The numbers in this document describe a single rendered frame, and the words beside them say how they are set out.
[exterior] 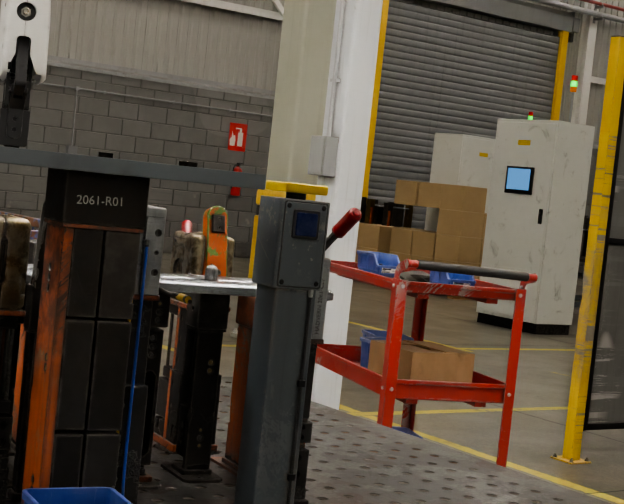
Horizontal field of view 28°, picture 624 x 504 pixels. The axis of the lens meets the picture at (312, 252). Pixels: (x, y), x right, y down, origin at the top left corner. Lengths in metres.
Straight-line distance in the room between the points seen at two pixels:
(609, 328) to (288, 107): 3.61
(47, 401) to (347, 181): 4.38
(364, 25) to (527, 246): 6.43
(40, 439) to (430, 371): 2.59
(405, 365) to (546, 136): 8.13
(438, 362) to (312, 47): 5.27
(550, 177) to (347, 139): 6.25
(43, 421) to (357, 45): 4.45
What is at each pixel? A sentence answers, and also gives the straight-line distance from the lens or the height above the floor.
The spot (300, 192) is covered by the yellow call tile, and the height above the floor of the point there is 1.15.
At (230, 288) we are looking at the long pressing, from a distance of 1.83.
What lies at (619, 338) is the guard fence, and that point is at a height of 0.58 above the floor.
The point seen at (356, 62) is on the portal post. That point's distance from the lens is 5.78.
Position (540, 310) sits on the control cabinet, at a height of 0.23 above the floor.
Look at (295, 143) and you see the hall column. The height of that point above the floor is 1.44.
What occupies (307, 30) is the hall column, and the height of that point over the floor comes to 2.24.
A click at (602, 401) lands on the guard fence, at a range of 6.21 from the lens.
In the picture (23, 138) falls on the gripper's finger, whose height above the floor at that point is 1.18.
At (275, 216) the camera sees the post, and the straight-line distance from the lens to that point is 1.56.
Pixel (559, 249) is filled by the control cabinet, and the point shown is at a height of 0.81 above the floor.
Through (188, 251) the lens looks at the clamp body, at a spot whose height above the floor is 1.03.
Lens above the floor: 1.16
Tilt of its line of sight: 3 degrees down
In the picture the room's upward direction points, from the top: 6 degrees clockwise
